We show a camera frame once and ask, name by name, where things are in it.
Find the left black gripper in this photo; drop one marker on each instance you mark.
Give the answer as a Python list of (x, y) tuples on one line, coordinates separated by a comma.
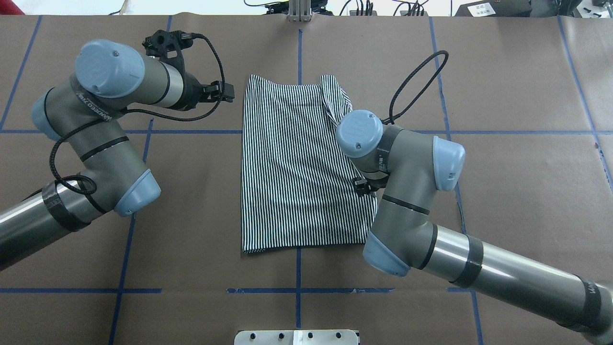
[(192, 92)]

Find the navy white striped polo shirt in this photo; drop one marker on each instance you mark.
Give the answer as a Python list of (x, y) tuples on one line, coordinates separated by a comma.
[(296, 183)]

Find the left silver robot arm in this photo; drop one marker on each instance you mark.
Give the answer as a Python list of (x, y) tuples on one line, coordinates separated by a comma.
[(95, 167)]

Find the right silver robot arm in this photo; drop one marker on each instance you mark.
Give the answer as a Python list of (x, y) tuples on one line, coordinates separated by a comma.
[(411, 168)]

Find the black box with label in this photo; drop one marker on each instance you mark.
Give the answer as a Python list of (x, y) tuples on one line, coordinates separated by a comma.
[(495, 8)]

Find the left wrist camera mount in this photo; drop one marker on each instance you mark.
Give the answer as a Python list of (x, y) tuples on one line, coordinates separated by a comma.
[(167, 46)]

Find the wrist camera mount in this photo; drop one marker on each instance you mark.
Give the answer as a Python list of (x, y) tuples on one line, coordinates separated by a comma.
[(364, 186), (167, 46)]

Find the aluminium frame post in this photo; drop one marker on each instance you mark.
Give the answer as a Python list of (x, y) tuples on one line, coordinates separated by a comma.
[(299, 11)]

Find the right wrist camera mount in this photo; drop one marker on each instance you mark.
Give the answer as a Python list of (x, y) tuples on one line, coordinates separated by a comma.
[(364, 186)]

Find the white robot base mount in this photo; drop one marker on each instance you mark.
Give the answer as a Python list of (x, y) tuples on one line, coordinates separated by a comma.
[(298, 337)]

